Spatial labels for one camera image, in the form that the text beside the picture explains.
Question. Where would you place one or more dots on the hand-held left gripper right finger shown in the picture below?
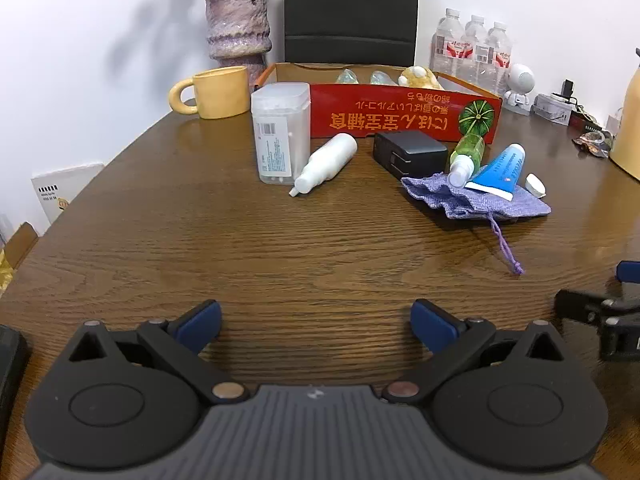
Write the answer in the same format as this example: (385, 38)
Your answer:
(430, 325)

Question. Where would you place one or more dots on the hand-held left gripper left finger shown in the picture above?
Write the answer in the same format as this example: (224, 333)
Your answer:
(202, 322)

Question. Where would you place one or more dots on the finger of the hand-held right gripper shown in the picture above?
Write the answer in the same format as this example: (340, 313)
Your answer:
(582, 304)
(627, 272)

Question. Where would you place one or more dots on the blue tube with white cap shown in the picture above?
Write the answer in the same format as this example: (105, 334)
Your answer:
(500, 170)

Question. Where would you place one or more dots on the green spray bottle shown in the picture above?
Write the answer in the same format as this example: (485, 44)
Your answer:
(465, 157)

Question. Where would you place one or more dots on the black charger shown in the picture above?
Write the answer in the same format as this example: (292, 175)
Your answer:
(407, 152)

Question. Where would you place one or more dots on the white spray bottle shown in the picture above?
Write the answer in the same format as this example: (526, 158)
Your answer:
(325, 162)

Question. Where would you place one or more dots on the clear cotton swab box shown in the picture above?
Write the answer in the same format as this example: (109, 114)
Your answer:
(280, 132)

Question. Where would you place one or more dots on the red cardboard box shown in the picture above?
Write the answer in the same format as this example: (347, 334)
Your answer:
(400, 115)

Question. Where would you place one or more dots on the yellow and white plush toy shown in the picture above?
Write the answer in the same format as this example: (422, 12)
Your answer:
(420, 77)

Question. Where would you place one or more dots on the dark snack packet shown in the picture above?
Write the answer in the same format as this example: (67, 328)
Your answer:
(592, 143)

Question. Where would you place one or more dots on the cream kettle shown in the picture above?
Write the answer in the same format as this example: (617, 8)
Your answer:
(627, 130)

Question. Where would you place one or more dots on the dark red box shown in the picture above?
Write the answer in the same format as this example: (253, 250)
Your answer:
(585, 122)

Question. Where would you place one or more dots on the white tin box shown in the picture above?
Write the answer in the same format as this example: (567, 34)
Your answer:
(550, 107)

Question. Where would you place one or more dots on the black adapter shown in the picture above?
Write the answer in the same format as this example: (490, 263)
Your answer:
(567, 90)

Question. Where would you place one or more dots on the black device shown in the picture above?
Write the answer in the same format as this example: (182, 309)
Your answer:
(10, 365)

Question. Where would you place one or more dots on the white printed carton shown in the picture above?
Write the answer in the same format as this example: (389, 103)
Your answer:
(60, 185)

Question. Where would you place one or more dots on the brown cardboard carton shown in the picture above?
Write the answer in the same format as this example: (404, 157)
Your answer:
(17, 250)

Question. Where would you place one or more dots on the white robot figurine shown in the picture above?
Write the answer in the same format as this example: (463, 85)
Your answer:
(522, 80)

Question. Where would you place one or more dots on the yellow mug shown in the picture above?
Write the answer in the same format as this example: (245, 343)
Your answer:
(220, 92)

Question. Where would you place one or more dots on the clear water bottle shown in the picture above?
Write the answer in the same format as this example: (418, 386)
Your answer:
(477, 55)
(500, 60)
(447, 47)

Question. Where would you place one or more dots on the purple ceramic vase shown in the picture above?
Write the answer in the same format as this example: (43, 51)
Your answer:
(237, 25)

